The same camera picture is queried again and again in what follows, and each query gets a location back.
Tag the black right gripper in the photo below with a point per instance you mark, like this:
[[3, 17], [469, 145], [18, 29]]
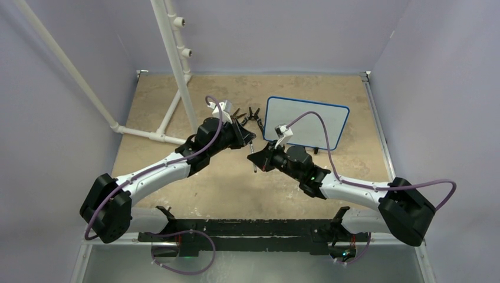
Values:
[[263, 160]]

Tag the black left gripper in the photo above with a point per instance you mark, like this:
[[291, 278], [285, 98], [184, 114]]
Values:
[[239, 137]]

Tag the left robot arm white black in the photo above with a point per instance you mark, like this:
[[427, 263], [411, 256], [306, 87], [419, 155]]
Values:
[[107, 208]]

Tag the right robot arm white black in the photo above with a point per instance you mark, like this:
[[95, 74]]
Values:
[[387, 206]]

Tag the blue framed whiteboard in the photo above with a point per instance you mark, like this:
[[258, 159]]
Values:
[[308, 131]]

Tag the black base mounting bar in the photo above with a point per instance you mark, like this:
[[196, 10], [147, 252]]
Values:
[[314, 236]]

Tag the yellow black handled pliers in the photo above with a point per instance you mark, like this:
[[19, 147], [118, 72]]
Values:
[[237, 115]]

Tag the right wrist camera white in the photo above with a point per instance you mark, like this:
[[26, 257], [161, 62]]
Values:
[[284, 134]]

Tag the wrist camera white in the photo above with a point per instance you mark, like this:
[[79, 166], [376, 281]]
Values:
[[223, 108], [284, 134]]

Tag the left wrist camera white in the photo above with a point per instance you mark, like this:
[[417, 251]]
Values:
[[223, 108]]

